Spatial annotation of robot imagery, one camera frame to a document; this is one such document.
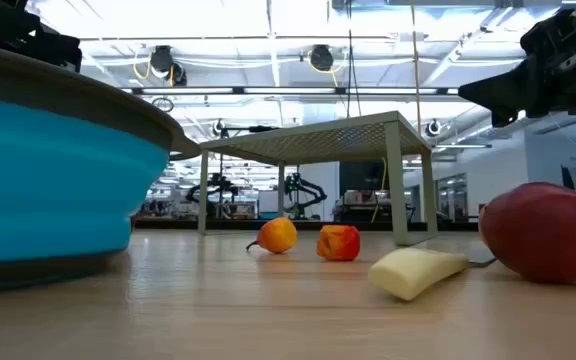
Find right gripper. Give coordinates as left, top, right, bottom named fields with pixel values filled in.
left=458, top=0, right=576, bottom=119

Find blue collapsible bowl grey rim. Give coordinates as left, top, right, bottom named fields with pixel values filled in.
left=0, top=39, right=202, bottom=296

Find large dark red fruit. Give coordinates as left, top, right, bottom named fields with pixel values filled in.
left=478, top=181, right=576, bottom=290

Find green perforated metal stand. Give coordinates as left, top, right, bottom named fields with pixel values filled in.
left=197, top=110, right=439, bottom=247

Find crumpled red-orange pepper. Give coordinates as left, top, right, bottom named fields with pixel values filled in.
left=316, top=224, right=362, bottom=263

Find small orange pepper with stem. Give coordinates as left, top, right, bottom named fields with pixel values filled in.
left=245, top=216, right=299, bottom=255

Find black coiled cable loop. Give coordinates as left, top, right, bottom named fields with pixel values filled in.
left=150, top=96, right=175, bottom=114

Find thin yellow cable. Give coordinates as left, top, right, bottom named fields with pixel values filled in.
left=370, top=157, right=388, bottom=224

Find black hanging cables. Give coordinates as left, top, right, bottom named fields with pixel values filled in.
left=345, top=0, right=363, bottom=119

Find knife with cream handle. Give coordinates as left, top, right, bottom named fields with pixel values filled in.
left=367, top=247, right=498, bottom=302

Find black aluminium rig frame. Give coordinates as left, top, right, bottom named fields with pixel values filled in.
left=130, top=218, right=480, bottom=232

